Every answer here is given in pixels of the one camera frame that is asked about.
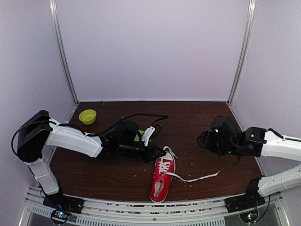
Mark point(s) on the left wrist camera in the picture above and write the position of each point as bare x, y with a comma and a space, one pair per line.
150, 133

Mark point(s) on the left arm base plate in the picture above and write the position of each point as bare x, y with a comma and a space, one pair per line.
63, 202

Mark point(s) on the right aluminium frame post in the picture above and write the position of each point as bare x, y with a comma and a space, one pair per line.
250, 18

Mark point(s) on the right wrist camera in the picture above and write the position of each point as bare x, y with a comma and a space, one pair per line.
224, 127

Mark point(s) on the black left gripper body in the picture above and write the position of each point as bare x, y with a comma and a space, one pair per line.
148, 152

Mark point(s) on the aluminium frame post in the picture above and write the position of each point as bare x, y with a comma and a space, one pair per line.
250, 18
62, 54

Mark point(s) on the red canvas sneaker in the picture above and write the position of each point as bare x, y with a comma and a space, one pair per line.
163, 179

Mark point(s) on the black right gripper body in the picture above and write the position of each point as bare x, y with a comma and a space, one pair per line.
206, 140

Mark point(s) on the left aluminium frame post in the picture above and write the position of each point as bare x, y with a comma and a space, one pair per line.
62, 54

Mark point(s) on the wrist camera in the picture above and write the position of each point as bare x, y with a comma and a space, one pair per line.
224, 127
150, 133

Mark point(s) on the green bowl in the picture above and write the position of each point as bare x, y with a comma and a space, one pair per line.
88, 117

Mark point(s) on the round circuit board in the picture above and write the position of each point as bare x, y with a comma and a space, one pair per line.
59, 216
249, 217

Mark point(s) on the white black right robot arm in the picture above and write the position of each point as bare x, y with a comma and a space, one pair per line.
257, 142

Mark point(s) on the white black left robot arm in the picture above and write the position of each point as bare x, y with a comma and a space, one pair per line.
123, 138

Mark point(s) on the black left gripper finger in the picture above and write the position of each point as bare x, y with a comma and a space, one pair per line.
154, 156
159, 150

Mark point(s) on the green plate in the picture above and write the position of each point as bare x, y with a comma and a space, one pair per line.
139, 136

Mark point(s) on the left round circuit board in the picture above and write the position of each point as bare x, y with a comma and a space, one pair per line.
59, 216

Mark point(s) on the front aluminium rail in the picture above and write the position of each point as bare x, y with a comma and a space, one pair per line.
205, 212

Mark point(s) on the right round circuit board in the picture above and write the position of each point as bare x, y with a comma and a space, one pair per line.
249, 217

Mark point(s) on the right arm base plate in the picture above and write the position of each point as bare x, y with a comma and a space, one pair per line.
243, 202

